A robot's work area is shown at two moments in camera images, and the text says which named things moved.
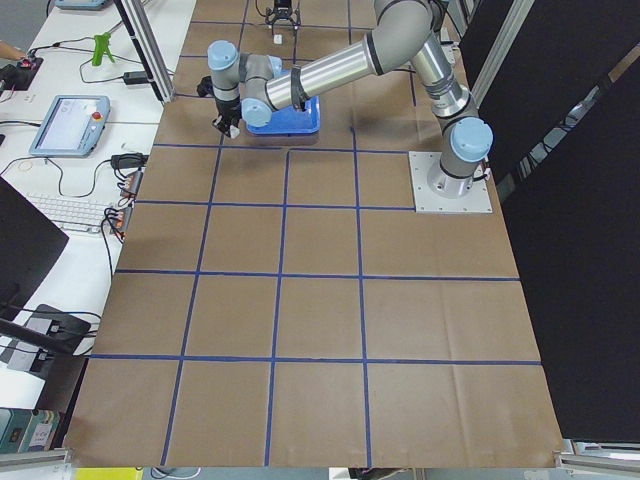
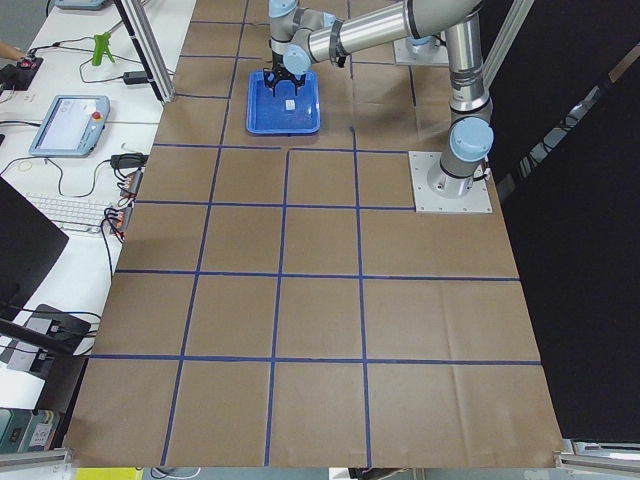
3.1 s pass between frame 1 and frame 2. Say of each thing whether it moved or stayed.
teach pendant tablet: stayed
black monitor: stayed
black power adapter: stayed
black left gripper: moved
